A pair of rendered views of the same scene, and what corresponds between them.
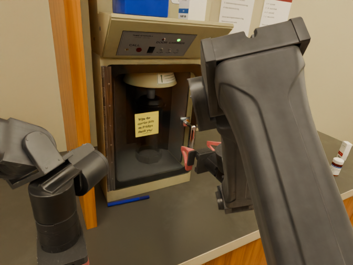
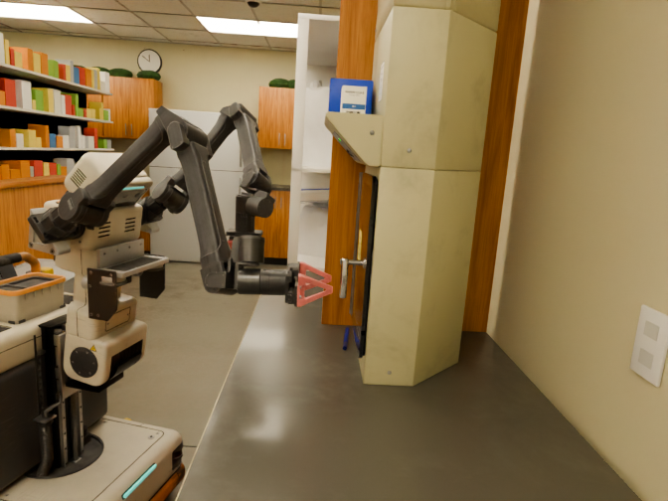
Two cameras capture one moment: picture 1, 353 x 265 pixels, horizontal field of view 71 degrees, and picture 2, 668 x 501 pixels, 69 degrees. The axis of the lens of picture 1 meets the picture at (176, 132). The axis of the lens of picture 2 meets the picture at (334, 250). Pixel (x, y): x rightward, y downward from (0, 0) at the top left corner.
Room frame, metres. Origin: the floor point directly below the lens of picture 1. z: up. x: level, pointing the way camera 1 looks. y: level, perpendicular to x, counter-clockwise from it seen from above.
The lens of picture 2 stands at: (1.18, -0.99, 1.43)
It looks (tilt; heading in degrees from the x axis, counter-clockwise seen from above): 11 degrees down; 118
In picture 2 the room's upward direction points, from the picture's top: 4 degrees clockwise
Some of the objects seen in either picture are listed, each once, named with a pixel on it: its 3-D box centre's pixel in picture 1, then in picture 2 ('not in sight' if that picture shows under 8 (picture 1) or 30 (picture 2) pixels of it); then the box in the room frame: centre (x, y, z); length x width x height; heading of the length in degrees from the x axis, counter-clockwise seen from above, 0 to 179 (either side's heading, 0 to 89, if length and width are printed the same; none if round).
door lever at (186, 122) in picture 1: (188, 135); (351, 277); (0.73, -0.04, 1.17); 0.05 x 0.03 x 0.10; 30
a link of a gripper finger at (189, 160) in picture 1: (193, 154); (310, 279); (0.64, -0.05, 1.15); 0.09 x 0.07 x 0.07; 30
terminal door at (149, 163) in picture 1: (155, 129); (361, 256); (0.71, 0.07, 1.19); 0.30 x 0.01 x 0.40; 120
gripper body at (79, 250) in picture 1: (59, 228); (245, 225); (0.27, 0.17, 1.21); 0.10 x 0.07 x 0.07; 30
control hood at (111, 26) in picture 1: (167, 39); (348, 140); (0.66, 0.04, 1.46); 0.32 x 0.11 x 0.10; 120
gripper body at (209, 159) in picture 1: (216, 164); (277, 282); (0.60, -0.12, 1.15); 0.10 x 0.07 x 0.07; 120
